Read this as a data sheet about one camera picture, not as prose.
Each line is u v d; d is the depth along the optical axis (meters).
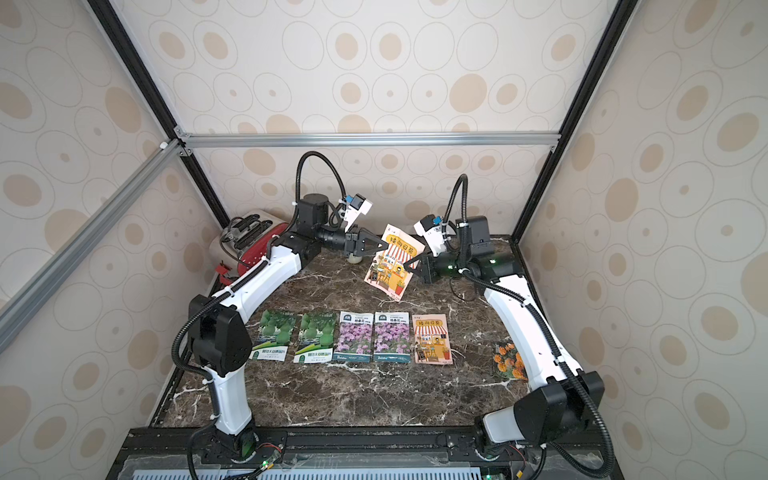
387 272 0.75
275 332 0.92
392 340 0.92
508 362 0.88
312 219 0.66
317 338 0.92
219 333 0.49
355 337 0.92
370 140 1.67
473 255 0.56
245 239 0.95
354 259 1.12
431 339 0.92
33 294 0.53
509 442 0.57
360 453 0.73
